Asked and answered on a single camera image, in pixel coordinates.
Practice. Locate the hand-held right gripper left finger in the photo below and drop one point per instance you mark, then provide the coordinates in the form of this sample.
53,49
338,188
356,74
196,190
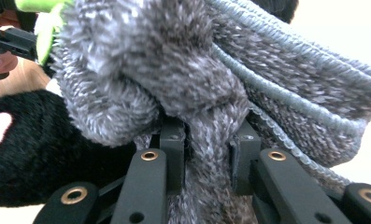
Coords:
174,137

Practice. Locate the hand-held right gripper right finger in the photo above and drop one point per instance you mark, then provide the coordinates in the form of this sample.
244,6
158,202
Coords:
244,143

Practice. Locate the grey fluffy cloth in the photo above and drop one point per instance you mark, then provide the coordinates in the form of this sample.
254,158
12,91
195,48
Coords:
174,62

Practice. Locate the panda plush toy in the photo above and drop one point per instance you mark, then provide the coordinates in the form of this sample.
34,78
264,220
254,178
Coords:
49,149

